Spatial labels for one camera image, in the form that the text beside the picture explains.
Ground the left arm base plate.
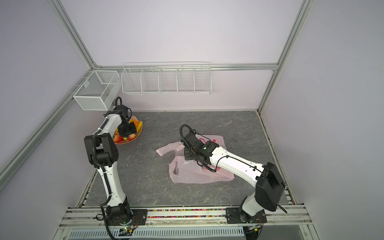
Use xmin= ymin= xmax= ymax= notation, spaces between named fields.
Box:
xmin=107 ymin=209 xmax=148 ymax=227

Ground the orange fruit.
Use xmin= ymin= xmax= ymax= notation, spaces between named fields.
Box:
xmin=130 ymin=120 xmax=140 ymax=127

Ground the small white mesh basket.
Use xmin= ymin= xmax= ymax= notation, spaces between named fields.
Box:
xmin=74 ymin=70 xmax=121 ymax=112

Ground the long white wire basket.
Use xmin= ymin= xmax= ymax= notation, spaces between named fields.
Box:
xmin=121 ymin=62 xmax=212 ymax=95

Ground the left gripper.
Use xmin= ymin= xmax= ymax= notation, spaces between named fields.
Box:
xmin=118 ymin=120 xmax=138 ymax=137

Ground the aluminium mounting rail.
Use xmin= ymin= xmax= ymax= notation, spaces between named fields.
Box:
xmin=54 ymin=205 xmax=319 ymax=240

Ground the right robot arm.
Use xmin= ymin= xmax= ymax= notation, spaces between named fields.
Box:
xmin=180 ymin=124 xmax=288 ymax=223

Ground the small red strawberry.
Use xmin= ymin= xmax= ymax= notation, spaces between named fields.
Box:
xmin=128 ymin=134 xmax=137 ymax=141

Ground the yellow banana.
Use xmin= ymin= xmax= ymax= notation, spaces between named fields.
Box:
xmin=136 ymin=121 xmax=143 ymax=133

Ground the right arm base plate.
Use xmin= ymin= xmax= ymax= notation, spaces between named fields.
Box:
xmin=225 ymin=207 xmax=267 ymax=224

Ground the pink wavy fruit plate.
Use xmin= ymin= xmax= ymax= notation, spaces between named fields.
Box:
xmin=113 ymin=116 xmax=143 ymax=145

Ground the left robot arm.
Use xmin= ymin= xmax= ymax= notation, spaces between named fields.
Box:
xmin=84 ymin=97 xmax=137 ymax=221

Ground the pink plastic bag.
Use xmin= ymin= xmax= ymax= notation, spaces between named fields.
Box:
xmin=156 ymin=142 xmax=235 ymax=184

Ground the large red strawberry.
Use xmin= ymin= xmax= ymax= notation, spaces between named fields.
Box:
xmin=113 ymin=134 xmax=125 ymax=143

